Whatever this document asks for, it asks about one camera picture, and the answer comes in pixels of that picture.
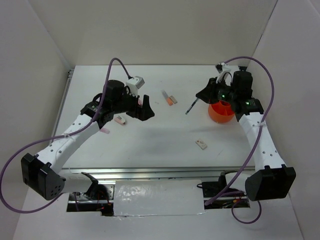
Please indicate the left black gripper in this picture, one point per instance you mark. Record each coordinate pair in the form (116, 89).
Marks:
(142, 113)

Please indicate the pink glue bottle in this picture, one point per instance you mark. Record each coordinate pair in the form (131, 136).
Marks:
(140, 102)

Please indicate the pink white mini stapler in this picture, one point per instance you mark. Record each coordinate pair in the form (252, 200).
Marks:
(120, 120)

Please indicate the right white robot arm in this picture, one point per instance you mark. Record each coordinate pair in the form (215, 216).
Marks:
(272, 179)

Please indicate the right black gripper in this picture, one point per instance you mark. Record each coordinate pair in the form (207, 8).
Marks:
(207, 94)

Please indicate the aluminium frame rail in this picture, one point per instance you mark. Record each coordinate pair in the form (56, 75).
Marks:
(165, 145)

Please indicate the small white red box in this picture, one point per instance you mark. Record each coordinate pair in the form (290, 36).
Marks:
(201, 144)

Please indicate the grey eraser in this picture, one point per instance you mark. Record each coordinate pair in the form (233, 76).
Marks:
(173, 99)

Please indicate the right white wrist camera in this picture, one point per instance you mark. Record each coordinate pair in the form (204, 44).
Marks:
(223, 69)

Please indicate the purple pink highlighter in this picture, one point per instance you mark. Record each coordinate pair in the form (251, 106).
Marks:
(104, 130)

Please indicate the orange round divided container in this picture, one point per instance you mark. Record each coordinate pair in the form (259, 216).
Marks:
(221, 112)

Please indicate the white cover plate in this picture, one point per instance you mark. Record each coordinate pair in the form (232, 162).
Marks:
(158, 198)

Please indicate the orange grey correction tape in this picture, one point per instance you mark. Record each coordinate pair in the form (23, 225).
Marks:
(167, 98)

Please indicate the green gel pen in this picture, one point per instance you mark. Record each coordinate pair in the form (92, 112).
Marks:
(191, 106)

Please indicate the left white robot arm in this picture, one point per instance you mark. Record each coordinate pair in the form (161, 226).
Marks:
(41, 171)

